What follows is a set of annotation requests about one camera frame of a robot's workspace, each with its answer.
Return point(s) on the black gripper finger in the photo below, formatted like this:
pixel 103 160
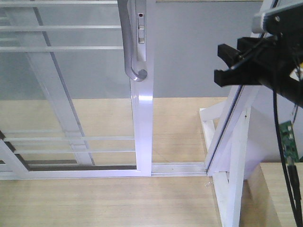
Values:
pixel 243 57
pixel 241 76

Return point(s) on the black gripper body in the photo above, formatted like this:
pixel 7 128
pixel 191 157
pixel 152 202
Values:
pixel 276 63

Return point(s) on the grey metal door handle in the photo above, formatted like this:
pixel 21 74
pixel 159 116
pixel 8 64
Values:
pixel 128 43

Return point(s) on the white-framed sliding glass door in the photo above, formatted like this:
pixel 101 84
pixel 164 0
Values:
pixel 115 112

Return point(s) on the aluminium floor door track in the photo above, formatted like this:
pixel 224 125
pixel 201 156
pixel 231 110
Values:
pixel 176 169

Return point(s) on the grey door lock plate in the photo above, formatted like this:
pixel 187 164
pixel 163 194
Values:
pixel 140 11

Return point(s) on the fixed white glass door panel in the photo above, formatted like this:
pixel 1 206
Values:
pixel 50 78

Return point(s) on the green circuit board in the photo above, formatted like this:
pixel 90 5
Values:
pixel 288 141

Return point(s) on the white diagonal support brace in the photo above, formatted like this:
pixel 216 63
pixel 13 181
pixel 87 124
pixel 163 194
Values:
pixel 230 179

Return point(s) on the light wooden box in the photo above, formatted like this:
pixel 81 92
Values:
pixel 269 193

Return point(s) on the light wooden base platform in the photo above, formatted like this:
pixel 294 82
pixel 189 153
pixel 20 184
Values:
pixel 126 202

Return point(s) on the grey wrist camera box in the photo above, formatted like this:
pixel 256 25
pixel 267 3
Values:
pixel 282 19

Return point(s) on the white door frame post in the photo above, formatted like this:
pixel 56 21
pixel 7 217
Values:
pixel 259 100

